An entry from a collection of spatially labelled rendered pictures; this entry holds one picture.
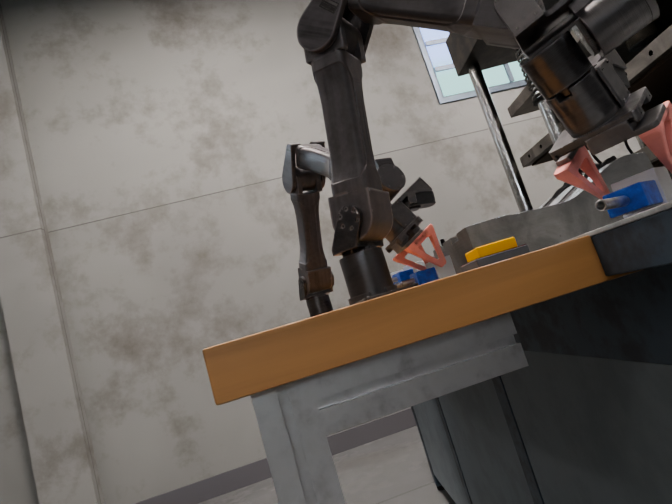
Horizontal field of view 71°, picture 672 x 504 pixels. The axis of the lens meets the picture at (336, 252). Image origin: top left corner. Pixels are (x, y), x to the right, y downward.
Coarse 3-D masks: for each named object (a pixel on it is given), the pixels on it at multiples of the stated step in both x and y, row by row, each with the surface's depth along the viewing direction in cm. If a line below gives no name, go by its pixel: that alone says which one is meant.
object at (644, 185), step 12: (660, 168) 55; (624, 180) 56; (636, 180) 55; (648, 180) 54; (660, 180) 54; (612, 192) 54; (624, 192) 53; (636, 192) 52; (648, 192) 52; (660, 192) 54; (600, 204) 51; (612, 204) 50; (624, 204) 52; (636, 204) 52; (648, 204) 51; (660, 204) 54; (612, 216) 54; (624, 216) 57
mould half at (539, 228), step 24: (600, 168) 93; (624, 168) 88; (648, 168) 88; (576, 192) 91; (504, 216) 86; (528, 216) 86; (552, 216) 86; (576, 216) 86; (600, 216) 86; (480, 240) 85; (528, 240) 85; (552, 240) 85; (456, 264) 97
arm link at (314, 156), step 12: (288, 144) 111; (300, 144) 111; (312, 144) 111; (324, 144) 114; (288, 156) 112; (300, 156) 110; (312, 156) 106; (324, 156) 101; (288, 168) 114; (300, 168) 111; (312, 168) 107; (324, 168) 101; (288, 180) 115; (324, 180) 117; (288, 192) 116
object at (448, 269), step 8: (448, 256) 91; (432, 264) 91; (448, 264) 91; (416, 272) 90; (424, 272) 90; (432, 272) 90; (440, 272) 90; (448, 272) 90; (408, 280) 91; (416, 280) 90; (424, 280) 90; (432, 280) 90
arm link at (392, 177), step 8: (376, 160) 86; (384, 160) 86; (392, 160) 87; (384, 168) 86; (392, 168) 86; (384, 176) 85; (392, 176) 85; (400, 176) 86; (384, 184) 84; (392, 184) 85; (400, 184) 85; (392, 192) 85
